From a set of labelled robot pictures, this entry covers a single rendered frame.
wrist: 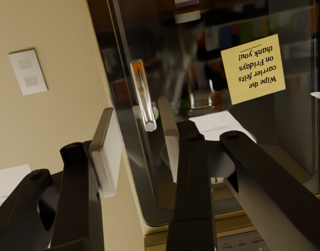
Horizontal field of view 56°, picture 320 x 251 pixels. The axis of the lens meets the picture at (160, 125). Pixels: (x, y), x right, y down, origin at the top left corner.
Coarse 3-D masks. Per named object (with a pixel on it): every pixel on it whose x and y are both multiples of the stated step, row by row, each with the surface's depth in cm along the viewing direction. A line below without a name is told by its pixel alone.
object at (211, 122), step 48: (96, 0) 36; (144, 0) 37; (192, 0) 37; (240, 0) 37; (288, 0) 38; (144, 48) 39; (192, 48) 39; (288, 48) 40; (192, 96) 41; (288, 96) 42; (144, 144) 43; (288, 144) 45; (144, 192) 46
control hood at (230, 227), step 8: (216, 224) 49; (224, 224) 49; (232, 224) 48; (240, 224) 48; (248, 224) 48; (216, 232) 48; (224, 232) 48; (232, 232) 47; (240, 232) 47; (144, 240) 49; (152, 240) 49; (160, 240) 48; (152, 248) 48; (160, 248) 47
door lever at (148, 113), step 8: (136, 64) 34; (136, 72) 35; (144, 72) 35; (136, 80) 35; (144, 80) 35; (136, 88) 35; (144, 88) 35; (144, 96) 36; (144, 104) 36; (152, 104) 36; (144, 112) 36; (152, 112) 36; (144, 120) 37; (152, 120) 37; (152, 128) 37
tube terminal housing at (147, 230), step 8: (88, 16) 38; (88, 24) 38; (96, 48) 39; (96, 56) 40; (104, 72) 40; (104, 80) 41; (128, 168) 46; (128, 176) 46; (136, 200) 48; (216, 216) 50; (224, 216) 50; (232, 216) 50; (240, 216) 50; (144, 224) 49; (144, 232) 50; (152, 232) 50; (160, 232) 50
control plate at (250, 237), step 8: (248, 232) 47; (256, 232) 47; (224, 240) 47; (232, 240) 47; (240, 240) 47; (248, 240) 47; (256, 240) 47; (224, 248) 46; (232, 248) 46; (240, 248) 46; (248, 248) 46; (256, 248) 46; (264, 248) 46
